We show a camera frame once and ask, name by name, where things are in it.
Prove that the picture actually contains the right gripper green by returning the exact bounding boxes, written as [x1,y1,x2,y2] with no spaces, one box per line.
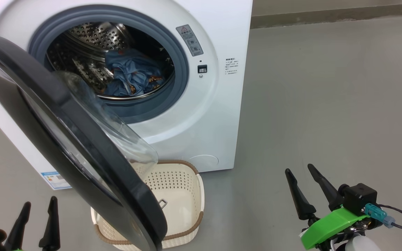
[285,164,378,251]

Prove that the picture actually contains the black round glass washer door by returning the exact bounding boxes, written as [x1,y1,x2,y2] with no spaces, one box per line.
[0,36,168,251]

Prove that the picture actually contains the blue cartoon print garment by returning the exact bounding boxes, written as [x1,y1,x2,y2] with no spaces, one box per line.
[103,71,165,97]
[105,48,163,82]

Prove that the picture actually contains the white front-load washing machine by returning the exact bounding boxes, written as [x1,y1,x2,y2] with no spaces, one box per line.
[0,0,254,190]

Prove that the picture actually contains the stainless steel washing machine drum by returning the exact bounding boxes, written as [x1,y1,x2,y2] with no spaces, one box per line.
[46,22,175,101]

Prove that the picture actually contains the blue energy label sticker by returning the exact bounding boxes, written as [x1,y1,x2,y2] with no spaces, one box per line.
[41,171,72,190]

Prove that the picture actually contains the round white filter cover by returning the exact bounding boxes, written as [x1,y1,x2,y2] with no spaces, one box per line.
[187,155,219,168]

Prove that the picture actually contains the cream perforated laundry basket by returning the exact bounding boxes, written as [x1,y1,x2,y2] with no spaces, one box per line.
[91,160,205,250]

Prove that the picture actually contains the grey warning sticker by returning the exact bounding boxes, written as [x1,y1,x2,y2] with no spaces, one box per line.
[176,24,204,57]

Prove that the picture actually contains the teal cable connector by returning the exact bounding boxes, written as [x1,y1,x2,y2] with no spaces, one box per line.
[364,203,396,229]

